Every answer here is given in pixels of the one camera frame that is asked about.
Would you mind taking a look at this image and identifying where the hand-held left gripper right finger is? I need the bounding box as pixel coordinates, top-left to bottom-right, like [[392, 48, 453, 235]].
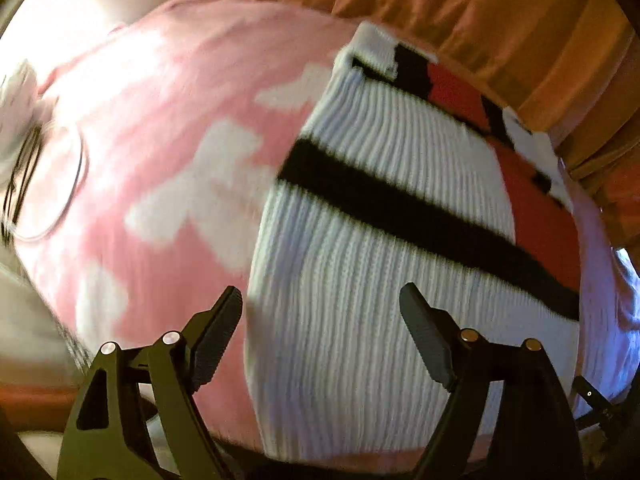
[[398, 282, 586, 480]]

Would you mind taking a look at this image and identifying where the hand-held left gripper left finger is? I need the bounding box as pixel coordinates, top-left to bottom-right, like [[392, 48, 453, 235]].
[[56, 285, 244, 480]]

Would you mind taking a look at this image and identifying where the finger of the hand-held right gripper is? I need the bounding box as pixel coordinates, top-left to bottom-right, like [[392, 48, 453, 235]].
[[570, 374, 626, 433]]

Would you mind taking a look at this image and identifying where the white ribbed black-striped sock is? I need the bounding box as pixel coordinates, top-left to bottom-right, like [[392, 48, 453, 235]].
[[245, 22, 583, 461]]

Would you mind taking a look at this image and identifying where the grey cloth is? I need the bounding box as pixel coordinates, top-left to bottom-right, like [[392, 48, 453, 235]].
[[0, 250, 91, 376]]

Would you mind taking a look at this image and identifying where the pink white patterned blanket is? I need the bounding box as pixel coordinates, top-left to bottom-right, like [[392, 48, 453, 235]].
[[10, 0, 640, 461]]

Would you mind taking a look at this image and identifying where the orange curtain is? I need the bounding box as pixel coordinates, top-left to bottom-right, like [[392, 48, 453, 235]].
[[175, 0, 640, 246]]

